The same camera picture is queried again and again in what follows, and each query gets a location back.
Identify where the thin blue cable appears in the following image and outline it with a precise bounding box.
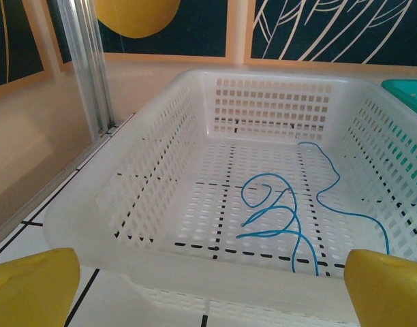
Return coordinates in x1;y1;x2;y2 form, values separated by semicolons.
236;172;321;277
298;141;390;256

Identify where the teal plastic basket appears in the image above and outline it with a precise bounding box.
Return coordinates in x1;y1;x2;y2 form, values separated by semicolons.
380;78;417;187

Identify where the white plastic basket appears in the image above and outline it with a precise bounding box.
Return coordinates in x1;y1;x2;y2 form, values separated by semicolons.
43;69;417;327

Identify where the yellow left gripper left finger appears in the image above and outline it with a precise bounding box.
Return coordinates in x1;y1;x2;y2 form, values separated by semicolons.
0;247;80;327

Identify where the aluminium frame post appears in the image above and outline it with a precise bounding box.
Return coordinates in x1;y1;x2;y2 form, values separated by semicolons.
46;0;116;137

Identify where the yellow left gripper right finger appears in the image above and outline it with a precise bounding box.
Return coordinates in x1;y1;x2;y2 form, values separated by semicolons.
343;248;417;327

